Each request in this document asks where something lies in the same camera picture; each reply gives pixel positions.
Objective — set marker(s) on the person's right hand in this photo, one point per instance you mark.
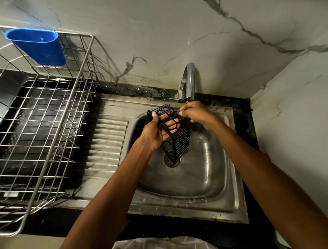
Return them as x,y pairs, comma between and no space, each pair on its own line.
201,113

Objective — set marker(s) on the person's left hand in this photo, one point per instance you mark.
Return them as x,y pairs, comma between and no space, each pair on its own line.
152,136

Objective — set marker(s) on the black wire basket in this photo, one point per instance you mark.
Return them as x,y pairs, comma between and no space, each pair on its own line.
171,139

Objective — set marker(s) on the person's right forearm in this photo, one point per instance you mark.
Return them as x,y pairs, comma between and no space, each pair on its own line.
271,182

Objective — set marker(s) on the person's left forearm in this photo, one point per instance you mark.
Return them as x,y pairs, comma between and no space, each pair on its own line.
107,205

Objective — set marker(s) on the person's patterned clothing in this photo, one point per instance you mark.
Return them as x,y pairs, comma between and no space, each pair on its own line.
164,243

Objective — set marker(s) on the round sink drain strainer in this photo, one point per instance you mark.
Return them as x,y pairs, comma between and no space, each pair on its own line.
167,161

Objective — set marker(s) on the chrome sink faucet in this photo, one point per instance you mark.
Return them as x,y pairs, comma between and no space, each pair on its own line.
190,82

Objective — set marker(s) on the stainless steel sink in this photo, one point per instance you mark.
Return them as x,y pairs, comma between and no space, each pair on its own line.
107,143

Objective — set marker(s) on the red and green bowl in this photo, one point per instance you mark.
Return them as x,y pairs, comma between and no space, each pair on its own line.
264,154

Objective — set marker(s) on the dark steel drip tray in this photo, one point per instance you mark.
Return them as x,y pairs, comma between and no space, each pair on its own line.
38,125

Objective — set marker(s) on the blue plastic cutlery holder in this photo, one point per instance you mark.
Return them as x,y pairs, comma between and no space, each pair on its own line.
41,47

